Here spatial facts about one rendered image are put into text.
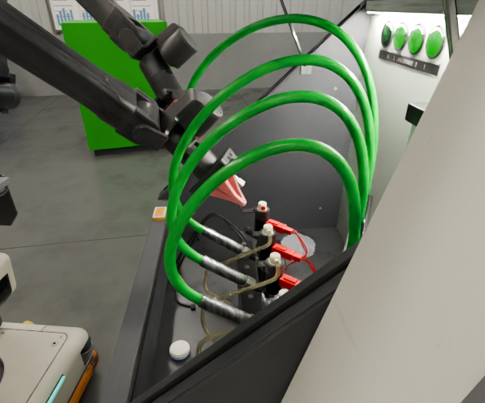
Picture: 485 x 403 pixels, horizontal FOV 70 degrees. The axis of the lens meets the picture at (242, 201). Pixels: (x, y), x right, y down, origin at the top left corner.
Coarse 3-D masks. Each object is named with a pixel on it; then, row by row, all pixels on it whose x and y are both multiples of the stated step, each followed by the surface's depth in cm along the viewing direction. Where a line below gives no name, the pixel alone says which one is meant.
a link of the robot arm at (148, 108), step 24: (0, 0) 44; (0, 24) 43; (24, 24) 45; (0, 48) 45; (24, 48) 46; (48, 48) 47; (48, 72) 49; (72, 72) 49; (96, 72) 52; (72, 96) 52; (96, 96) 53; (120, 96) 54; (144, 96) 60; (120, 120) 56; (144, 120) 57
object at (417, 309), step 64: (448, 64) 21; (448, 128) 20; (384, 192) 26; (448, 192) 20; (384, 256) 24; (448, 256) 19; (384, 320) 23; (448, 320) 18; (320, 384) 30; (384, 384) 22; (448, 384) 17
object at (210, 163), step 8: (192, 152) 63; (208, 152) 65; (232, 152) 67; (184, 160) 64; (208, 160) 64; (216, 160) 65; (224, 160) 62; (200, 168) 64; (208, 168) 64; (216, 168) 63; (200, 176) 65; (208, 176) 64
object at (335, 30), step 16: (272, 16) 58; (288, 16) 57; (304, 16) 56; (240, 32) 60; (336, 32) 55; (224, 48) 62; (352, 48) 56; (208, 64) 65; (192, 80) 67; (368, 80) 57; (368, 96) 58
